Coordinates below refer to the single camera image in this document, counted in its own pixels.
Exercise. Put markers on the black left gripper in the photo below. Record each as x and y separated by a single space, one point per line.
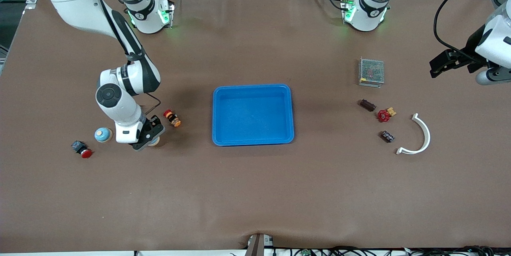
471 49

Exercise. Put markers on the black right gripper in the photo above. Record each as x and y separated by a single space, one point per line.
157 121

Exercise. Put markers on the light blue call bell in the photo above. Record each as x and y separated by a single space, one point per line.
155 143

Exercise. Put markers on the blue white round knob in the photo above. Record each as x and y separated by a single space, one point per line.
103 135

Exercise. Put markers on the long dark brown capacitor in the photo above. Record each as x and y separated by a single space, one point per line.
367 105

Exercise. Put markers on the short capacitor with white print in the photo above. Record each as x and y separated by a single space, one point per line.
387 136

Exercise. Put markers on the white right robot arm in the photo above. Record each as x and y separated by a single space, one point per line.
119 114

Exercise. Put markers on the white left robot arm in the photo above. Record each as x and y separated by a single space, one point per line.
367 12

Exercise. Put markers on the small orange red push button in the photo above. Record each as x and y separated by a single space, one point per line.
172 118

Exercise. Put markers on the perforated metal power supply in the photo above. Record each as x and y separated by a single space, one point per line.
371 71

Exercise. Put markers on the white curved plastic clamp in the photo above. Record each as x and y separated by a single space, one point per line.
426 136

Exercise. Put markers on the red mushroom button dark body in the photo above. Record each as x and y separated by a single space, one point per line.
82 149

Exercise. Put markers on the blue plastic tray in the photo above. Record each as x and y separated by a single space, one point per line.
251 116

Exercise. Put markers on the brown table mat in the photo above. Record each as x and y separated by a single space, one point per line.
255 192

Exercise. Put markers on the grey metal mounting bracket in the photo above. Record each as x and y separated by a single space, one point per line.
255 246

